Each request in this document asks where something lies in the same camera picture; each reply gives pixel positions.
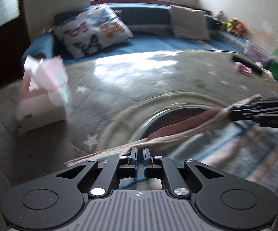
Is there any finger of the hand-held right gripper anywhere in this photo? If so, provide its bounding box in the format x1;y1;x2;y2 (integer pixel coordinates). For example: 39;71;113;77
230;97;278;113
229;110;261;122

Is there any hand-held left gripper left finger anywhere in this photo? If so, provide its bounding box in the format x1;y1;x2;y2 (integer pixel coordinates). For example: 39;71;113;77
56;147;139;196

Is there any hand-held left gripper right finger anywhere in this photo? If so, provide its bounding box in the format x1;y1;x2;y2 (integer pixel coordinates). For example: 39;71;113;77
142;147;228;196

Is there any striped pastel clothing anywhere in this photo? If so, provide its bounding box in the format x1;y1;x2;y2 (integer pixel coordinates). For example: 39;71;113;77
64;94;278;198

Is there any small pink toy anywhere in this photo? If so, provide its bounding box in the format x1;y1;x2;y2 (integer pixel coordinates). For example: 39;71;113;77
234;61;252;75

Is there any black remote control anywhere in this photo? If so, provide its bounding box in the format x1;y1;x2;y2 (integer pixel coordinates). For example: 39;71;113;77
232;55;263;76

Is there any green plastic bucket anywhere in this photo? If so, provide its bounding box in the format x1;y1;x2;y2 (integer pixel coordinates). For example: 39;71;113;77
269;61;278;80

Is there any orange green plush toy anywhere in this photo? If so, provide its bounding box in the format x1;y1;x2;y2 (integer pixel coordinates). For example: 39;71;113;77
226;18;248;38

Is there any black white plush cow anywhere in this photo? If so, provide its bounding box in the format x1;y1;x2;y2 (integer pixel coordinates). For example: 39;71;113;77
212;10;226;26

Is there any plain grey pillow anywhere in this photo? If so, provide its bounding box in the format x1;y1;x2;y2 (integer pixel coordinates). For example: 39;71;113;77
169;5;211;41

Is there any blue sofa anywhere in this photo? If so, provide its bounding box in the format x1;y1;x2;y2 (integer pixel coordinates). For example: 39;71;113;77
21;2;274;65

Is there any pink white tissue box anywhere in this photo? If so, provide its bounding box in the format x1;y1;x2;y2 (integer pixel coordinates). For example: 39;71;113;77
16;55;69;131

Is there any butterfly print pillow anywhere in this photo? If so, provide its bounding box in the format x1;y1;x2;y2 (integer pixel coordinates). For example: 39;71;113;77
52;3;134;59

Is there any dark door with frosted glass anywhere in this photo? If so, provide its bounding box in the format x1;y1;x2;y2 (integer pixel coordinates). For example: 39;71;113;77
0;0;31;87

